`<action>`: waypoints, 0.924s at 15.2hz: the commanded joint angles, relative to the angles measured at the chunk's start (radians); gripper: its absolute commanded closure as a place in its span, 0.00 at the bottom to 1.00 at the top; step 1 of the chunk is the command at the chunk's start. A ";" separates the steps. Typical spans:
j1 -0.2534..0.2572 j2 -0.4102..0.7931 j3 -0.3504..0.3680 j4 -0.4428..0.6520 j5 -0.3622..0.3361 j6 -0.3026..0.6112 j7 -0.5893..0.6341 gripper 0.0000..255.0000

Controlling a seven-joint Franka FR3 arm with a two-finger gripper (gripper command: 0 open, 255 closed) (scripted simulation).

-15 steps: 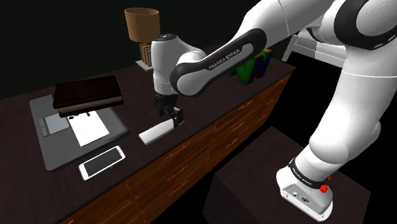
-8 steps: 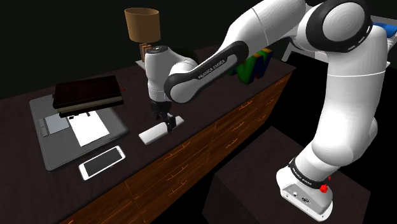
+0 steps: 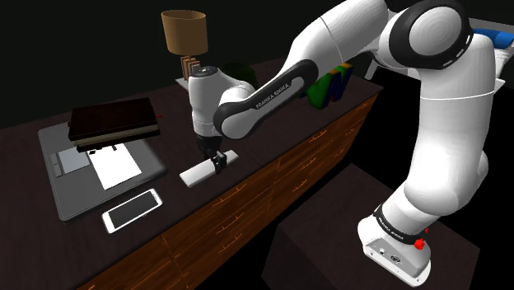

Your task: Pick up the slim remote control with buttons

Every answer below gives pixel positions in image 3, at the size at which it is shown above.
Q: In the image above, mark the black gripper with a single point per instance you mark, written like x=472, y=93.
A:
x=208, y=144

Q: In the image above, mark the white remote control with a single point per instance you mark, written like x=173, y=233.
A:
x=199, y=172

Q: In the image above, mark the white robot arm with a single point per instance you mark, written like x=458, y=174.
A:
x=449, y=132

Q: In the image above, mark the dark wooden chest of drawers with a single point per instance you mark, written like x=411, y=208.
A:
x=257, y=192

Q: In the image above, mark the white smartphone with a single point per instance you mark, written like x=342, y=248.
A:
x=131, y=210

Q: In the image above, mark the white paper sheet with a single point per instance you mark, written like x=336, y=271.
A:
x=114, y=165

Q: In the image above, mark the dark red hardcover book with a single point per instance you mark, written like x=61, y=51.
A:
x=112, y=118

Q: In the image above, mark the brown shade table lamp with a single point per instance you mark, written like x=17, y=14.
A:
x=185, y=36

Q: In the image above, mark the dark robot stand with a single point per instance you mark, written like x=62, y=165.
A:
x=321, y=249

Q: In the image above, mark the colourful letter block figure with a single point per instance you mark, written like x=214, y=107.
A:
x=331, y=86

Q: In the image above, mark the grey open laptop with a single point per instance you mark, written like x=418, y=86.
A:
x=76, y=192

